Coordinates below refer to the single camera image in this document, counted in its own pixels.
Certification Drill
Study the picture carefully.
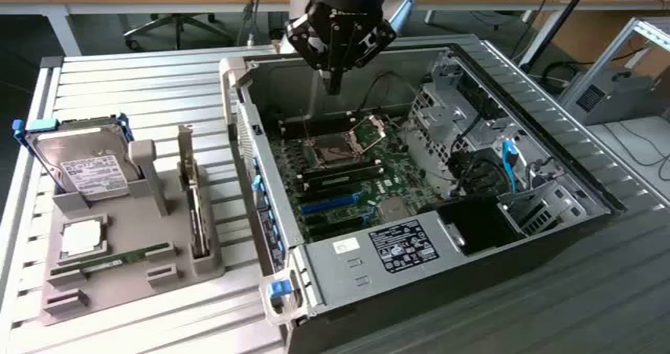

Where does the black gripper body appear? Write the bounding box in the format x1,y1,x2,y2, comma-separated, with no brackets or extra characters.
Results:
306,0,391,72

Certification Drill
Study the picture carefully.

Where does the low-profile graphics card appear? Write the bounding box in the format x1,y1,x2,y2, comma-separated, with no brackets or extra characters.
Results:
177,124,211,260

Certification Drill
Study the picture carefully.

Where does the thin socket locking lever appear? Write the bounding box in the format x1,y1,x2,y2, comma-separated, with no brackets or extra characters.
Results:
299,109,318,145

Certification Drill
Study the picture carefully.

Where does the silver drive cage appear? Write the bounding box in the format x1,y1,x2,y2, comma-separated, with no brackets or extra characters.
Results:
406,81,525,190

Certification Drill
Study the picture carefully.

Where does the metal socket cover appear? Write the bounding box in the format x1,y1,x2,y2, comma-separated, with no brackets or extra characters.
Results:
347,114,391,151

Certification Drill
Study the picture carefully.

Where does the office chair base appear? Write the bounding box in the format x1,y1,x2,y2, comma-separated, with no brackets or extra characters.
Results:
123,12,235,51

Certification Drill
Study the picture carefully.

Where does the CPU socket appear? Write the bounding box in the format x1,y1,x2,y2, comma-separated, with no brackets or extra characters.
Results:
309,132,362,170

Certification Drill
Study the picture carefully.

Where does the green motherboard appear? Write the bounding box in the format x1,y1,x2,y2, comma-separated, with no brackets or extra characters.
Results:
266,112,421,243

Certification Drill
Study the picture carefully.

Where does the black tripod pole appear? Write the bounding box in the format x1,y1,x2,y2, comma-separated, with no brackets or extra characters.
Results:
516,0,600,75

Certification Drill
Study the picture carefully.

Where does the black RAM stick with label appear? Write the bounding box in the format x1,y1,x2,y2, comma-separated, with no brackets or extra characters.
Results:
302,162,385,192

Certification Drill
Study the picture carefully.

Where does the blue expansion slot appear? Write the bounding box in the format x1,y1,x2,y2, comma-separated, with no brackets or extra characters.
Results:
299,194,366,215

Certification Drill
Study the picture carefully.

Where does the square chipset heatsink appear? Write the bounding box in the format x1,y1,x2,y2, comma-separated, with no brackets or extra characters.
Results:
377,196,416,224

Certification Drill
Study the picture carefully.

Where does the grey computer tower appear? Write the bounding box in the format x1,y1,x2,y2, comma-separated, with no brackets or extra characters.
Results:
562,67,658,126

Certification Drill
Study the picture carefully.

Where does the black expansion slot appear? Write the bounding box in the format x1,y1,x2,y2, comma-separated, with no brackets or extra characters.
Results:
306,215,367,233

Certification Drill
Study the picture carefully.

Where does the hard disk in blue caddy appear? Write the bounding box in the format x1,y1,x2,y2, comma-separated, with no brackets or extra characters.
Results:
11,112,146,202

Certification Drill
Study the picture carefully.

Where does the silver disk bay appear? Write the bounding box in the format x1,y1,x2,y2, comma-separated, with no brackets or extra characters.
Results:
497,179,582,235

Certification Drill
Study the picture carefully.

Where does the grey parts rack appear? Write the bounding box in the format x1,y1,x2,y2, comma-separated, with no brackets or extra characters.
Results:
40,139,227,326

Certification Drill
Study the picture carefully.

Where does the silver power supply with label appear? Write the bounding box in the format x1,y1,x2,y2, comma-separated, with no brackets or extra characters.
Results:
301,210,468,308

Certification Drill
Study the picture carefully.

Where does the silver CPU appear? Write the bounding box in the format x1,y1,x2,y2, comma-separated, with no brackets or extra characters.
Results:
60,220,106,259

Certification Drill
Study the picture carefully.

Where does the green RAM stick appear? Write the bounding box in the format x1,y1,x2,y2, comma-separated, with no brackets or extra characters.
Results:
51,243,173,272

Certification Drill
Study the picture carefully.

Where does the open black PC case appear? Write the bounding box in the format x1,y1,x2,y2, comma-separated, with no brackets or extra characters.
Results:
218,42,628,354

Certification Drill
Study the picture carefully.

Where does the black wire bundle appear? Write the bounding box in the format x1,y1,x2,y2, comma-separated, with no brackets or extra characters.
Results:
448,145,513,198

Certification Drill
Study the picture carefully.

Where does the blue SATA wire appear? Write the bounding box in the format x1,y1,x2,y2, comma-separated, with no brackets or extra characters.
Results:
501,140,522,194

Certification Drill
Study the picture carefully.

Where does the aluminium profile frame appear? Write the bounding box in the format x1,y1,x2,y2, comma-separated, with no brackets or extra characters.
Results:
557,16,670,108

